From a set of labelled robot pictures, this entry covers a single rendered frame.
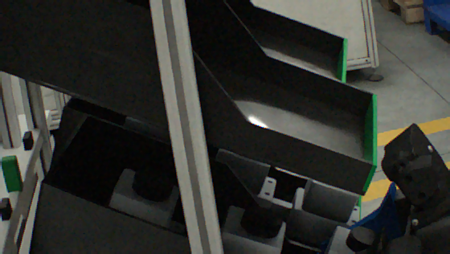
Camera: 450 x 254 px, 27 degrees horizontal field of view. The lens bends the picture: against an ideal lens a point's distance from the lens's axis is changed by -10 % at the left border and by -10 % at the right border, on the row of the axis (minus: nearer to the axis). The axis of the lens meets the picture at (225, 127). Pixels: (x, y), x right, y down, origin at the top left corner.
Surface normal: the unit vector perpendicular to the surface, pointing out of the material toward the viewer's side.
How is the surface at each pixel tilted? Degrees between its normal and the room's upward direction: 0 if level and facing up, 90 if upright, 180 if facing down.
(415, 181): 89
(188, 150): 90
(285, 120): 25
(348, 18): 90
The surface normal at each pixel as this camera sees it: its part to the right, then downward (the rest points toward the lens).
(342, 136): 0.29, -0.86
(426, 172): -0.23, 0.38
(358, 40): 0.19, 0.34
